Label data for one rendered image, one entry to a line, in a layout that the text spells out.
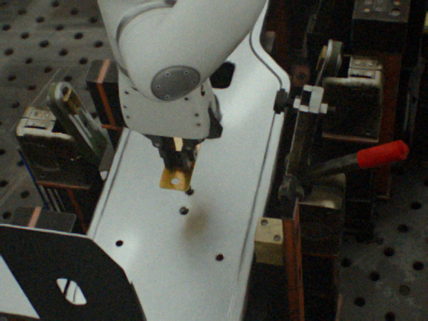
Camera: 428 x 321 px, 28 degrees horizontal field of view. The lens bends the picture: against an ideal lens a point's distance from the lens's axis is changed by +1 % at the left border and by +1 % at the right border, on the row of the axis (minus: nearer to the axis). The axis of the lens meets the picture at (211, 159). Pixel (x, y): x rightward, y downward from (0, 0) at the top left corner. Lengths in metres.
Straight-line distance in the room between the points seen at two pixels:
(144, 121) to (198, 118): 0.07
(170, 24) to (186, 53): 0.03
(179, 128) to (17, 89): 0.78
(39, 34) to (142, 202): 0.75
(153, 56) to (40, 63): 0.99
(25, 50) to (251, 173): 0.77
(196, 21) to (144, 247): 0.41
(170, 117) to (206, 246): 0.20
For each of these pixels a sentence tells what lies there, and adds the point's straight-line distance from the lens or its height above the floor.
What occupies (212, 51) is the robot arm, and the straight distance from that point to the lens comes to 0.77.
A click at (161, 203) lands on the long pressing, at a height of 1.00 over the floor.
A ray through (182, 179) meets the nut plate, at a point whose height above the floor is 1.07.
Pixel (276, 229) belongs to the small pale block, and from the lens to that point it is 1.00.
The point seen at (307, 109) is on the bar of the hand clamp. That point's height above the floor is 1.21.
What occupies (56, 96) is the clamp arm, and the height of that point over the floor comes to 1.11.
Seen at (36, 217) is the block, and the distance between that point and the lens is 1.17.
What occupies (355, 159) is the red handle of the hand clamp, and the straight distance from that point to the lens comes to 0.99.
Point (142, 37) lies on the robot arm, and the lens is 0.78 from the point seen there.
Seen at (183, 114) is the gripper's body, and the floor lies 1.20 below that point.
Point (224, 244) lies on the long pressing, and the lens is 1.07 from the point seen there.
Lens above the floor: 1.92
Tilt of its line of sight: 54 degrees down
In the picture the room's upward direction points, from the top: 11 degrees counter-clockwise
